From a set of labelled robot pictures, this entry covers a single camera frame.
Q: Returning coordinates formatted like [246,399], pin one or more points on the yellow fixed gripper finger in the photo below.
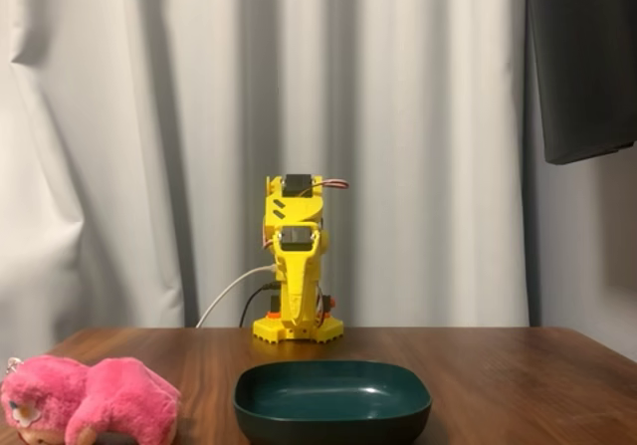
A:
[315,290]

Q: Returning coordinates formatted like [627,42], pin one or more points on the yellow moving gripper finger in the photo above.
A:
[296,286]

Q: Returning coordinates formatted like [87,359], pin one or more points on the yellow gripper body with servo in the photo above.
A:
[297,266]

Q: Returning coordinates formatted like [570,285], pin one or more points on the pink plush strawberry bear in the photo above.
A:
[114,400]

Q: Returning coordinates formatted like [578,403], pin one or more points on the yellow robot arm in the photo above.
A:
[293,211]

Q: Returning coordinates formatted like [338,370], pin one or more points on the yellow robot base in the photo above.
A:
[266,330]

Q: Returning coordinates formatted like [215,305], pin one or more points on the dark green plastic bin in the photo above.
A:
[328,395]

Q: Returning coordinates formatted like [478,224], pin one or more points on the black orange table clamp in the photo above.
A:
[274,301]
[329,301]

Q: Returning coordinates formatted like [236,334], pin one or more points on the white curtain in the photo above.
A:
[124,116]

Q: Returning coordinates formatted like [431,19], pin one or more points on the black hanging cloth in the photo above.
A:
[582,66]

